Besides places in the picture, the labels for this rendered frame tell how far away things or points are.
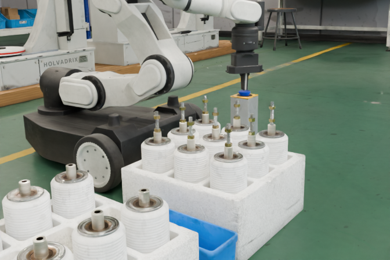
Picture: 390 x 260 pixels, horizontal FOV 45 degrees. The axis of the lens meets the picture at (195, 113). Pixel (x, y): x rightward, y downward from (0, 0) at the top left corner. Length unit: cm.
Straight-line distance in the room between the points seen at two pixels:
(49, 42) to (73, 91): 171
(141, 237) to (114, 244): 9
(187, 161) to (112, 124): 49
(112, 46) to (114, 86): 218
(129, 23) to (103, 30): 234
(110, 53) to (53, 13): 65
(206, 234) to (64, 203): 34
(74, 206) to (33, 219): 11
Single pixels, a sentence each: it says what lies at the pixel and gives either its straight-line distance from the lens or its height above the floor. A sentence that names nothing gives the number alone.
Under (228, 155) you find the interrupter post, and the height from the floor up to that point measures 26.
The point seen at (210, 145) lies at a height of 24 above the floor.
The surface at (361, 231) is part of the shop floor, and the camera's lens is 144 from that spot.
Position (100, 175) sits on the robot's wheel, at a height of 6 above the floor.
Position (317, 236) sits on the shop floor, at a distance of 138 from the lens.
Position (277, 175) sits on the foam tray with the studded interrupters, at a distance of 129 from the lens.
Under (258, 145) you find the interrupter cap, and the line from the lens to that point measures 128.
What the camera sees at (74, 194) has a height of 23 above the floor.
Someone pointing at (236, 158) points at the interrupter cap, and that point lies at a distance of 119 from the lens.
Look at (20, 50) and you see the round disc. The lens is 337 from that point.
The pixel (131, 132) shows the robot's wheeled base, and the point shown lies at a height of 19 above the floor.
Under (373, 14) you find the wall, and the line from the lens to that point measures 628.
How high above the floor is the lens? 66
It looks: 15 degrees down
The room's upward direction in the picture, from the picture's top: 1 degrees counter-clockwise
